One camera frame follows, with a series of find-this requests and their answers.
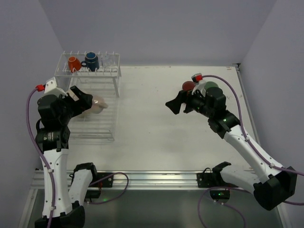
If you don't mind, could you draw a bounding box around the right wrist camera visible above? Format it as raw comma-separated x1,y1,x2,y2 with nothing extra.
191,73,207,94

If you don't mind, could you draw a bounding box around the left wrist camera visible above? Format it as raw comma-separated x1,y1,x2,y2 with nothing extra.
44,77,67,97

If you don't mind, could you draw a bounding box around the pink patterned mug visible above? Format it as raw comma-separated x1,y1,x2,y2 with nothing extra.
182,81,195,91

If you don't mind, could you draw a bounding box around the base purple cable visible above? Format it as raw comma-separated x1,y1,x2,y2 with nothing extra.
198,187,247,228
82,172,129,205

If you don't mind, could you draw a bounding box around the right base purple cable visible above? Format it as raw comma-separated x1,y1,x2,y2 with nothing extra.
198,187,247,228

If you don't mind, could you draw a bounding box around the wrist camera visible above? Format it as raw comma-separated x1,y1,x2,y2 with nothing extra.
44,77,67,97
191,73,207,94

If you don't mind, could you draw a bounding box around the dark blue mug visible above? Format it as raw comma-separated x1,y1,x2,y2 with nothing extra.
81,52,99,72

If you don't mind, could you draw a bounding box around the aluminium mounting rail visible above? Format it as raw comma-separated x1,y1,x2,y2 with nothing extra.
30,169,281,190

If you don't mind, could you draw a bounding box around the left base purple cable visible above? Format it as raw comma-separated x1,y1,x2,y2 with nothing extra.
82,172,129,205

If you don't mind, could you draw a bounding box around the white wire dish rack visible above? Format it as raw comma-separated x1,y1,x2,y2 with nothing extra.
55,51,121,142

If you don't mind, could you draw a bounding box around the light green cup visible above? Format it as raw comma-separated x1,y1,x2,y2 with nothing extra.
204,81,218,90

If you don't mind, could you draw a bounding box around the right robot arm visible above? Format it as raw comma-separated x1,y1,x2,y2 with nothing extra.
165,87,297,210

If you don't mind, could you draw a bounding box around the pale pink mug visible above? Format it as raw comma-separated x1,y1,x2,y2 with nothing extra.
88,95,108,114

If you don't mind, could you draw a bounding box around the clear plastic cup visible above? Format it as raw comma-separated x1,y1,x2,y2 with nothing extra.
101,54,115,68

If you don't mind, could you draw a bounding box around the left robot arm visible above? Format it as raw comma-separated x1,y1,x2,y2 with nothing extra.
35,85,97,228

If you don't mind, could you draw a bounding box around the orange mug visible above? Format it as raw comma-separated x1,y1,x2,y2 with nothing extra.
68,56,82,73

